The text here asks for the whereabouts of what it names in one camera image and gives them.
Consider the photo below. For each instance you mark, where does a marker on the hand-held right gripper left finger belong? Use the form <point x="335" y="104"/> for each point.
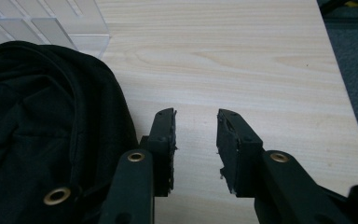
<point x="162" y="140"/>

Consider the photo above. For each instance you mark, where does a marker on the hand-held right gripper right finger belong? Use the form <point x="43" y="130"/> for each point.
<point x="236" y="149"/>

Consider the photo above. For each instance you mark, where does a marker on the black fabric backpack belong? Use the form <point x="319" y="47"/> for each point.
<point x="49" y="133"/>

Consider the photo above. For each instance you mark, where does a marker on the clear acrylic organizer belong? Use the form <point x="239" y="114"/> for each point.
<point x="46" y="26"/>

